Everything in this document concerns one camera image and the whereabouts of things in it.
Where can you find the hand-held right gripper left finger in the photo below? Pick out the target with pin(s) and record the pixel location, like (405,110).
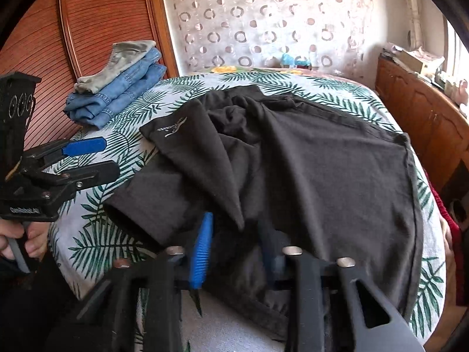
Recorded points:
(200,253)

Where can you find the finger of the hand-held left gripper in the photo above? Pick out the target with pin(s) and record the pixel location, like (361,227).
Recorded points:
(91,174)
(82,146)

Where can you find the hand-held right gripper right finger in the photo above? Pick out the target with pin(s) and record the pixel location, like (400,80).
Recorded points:
(270,255)

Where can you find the black pants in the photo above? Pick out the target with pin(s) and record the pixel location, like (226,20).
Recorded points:
(293,154)

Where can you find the folded grey pants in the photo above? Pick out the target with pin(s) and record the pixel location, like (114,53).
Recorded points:
(124,58)

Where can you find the person's left hand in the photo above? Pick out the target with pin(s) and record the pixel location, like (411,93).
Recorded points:
(36,238)

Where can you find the folded blue jeans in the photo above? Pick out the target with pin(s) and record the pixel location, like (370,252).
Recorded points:
(121,108)
(141,68)

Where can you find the wooden slatted wardrobe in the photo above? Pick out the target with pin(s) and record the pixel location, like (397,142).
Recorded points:
(91,14)

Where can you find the floral blanket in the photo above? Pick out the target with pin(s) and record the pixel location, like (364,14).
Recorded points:
(223,69)

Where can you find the leaf print bed sheet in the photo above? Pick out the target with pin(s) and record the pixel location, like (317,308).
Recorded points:
(329,91)

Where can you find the red cloth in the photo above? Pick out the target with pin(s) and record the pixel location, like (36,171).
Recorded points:
(454,234)

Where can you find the blue plastic object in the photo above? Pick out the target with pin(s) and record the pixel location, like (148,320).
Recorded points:
(293,60)

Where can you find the wooden cabinet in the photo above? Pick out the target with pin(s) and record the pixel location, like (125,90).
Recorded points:
(414,106)

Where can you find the circle pattern sheer curtain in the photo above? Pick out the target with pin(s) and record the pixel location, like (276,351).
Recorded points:
(274,14)

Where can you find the cardboard box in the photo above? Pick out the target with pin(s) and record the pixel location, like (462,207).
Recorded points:
(421,62)

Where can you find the pink ornament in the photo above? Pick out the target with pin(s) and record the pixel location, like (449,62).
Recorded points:
(461,91)

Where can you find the window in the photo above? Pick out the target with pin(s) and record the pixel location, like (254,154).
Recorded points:
(458,47)

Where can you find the white lace curtain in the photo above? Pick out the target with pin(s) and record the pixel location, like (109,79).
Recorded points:
(414,7)

